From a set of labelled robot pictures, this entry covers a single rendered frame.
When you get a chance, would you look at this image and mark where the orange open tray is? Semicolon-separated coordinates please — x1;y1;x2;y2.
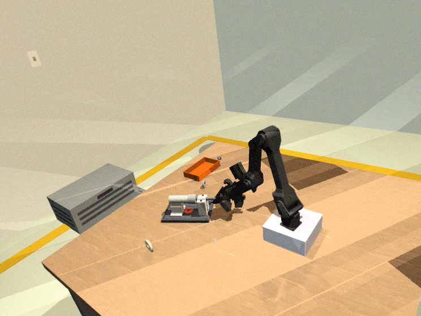
183;157;220;181

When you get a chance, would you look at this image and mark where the white ring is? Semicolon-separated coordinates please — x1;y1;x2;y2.
144;239;153;251

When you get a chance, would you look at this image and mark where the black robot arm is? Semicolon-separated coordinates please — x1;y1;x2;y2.
229;125;303;231

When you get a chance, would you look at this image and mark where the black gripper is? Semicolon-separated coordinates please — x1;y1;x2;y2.
212;178;243;212

